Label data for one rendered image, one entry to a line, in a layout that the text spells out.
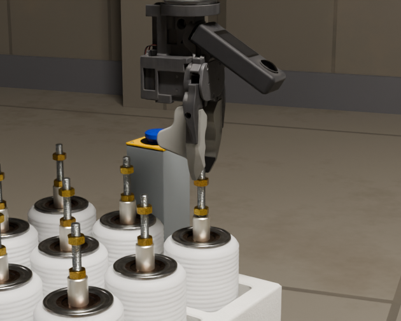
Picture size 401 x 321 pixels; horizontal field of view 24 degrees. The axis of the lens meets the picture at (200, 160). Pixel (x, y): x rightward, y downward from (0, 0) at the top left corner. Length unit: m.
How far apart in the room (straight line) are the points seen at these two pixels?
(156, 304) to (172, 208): 0.36
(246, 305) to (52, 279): 0.24
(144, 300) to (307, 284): 0.68
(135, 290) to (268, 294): 0.22
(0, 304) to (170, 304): 0.19
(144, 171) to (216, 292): 0.30
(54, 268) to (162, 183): 0.31
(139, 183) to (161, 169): 0.05
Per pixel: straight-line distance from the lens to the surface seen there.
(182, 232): 1.19
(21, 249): 1.20
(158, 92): 1.11
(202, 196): 1.16
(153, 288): 1.05
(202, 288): 1.15
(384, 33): 3.06
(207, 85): 1.10
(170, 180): 1.38
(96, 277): 1.14
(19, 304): 1.05
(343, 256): 1.83
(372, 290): 1.68
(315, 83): 3.10
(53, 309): 0.99
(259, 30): 3.14
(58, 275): 1.13
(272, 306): 1.22
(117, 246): 1.21
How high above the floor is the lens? 0.66
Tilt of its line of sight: 16 degrees down
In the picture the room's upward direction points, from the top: straight up
